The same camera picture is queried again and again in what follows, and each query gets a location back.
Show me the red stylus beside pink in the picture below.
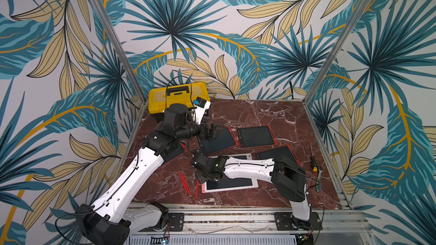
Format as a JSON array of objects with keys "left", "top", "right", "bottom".
[{"left": 178, "top": 171, "right": 189, "bottom": 193}]

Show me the red stylus angled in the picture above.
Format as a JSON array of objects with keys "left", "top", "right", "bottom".
[{"left": 181, "top": 174, "right": 191, "bottom": 195}]

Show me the red tablet centre back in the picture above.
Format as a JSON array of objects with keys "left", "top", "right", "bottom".
[{"left": 199, "top": 127, "right": 237, "bottom": 155}]

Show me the red tablet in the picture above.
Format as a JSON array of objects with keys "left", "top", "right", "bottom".
[
  {"left": 199, "top": 127, "right": 237, "bottom": 155},
  {"left": 164, "top": 143, "right": 186, "bottom": 163},
  {"left": 255, "top": 145, "right": 302, "bottom": 166},
  {"left": 237, "top": 126, "right": 276, "bottom": 148}
]

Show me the red tablet far left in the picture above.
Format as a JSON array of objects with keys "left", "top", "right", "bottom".
[{"left": 164, "top": 143, "right": 186, "bottom": 163}]

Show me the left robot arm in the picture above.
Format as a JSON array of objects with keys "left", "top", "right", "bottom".
[{"left": 74, "top": 98, "right": 215, "bottom": 245}]

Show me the yellow black toolbox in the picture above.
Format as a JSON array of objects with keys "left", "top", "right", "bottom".
[{"left": 148, "top": 82, "right": 210, "bottom": 115}]

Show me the red tablet right back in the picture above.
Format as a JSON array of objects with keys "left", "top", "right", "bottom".
[{"left": 237, "top": 126, "right": 276, "bottom": 148}]

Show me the red tablet right front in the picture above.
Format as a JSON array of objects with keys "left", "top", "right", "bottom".
[{"left": 255, "top": 145, "right": 302, "bottom": 166}]

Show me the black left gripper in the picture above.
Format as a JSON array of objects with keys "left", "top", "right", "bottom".
[{"left": 176, "top": 115, "right": 225, "bottom": 142}]

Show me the black yellow screwdriver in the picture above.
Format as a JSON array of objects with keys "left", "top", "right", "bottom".
[{"left": 310, "top": 144, "right": 318, "bottom": 172}]

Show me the large pink writing tablet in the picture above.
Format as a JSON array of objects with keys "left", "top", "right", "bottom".
[{"left": 195, "top": 153, "right": 258, "bottom": 194}]

